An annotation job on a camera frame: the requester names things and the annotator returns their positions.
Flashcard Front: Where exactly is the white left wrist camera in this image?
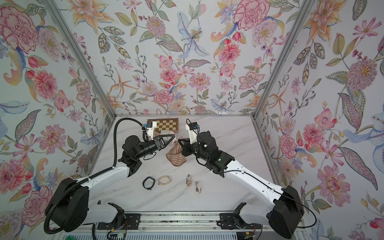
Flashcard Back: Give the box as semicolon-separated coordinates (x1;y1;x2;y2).
142;121;157;142

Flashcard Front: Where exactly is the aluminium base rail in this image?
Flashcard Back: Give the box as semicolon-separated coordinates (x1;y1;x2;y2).
49;211;298;240

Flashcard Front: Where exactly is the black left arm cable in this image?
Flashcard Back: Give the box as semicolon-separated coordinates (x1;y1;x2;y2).
43;117;148;235

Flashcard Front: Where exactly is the brown striped cloth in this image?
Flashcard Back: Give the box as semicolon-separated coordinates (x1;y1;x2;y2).
166;141;187;167

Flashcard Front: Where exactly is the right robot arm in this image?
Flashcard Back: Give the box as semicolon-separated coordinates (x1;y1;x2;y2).
178;131;305;239

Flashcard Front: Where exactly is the wooden chessboard box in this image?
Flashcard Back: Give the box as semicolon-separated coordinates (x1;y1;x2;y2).
147;118;179;133

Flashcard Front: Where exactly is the white square alarm clock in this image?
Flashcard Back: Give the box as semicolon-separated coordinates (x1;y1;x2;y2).
160;130;175;135

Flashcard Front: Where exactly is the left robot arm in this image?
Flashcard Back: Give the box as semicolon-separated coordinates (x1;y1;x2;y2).
44;135;175;235

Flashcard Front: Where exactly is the black band wristwatch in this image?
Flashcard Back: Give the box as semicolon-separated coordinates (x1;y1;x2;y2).
142;177;156;191

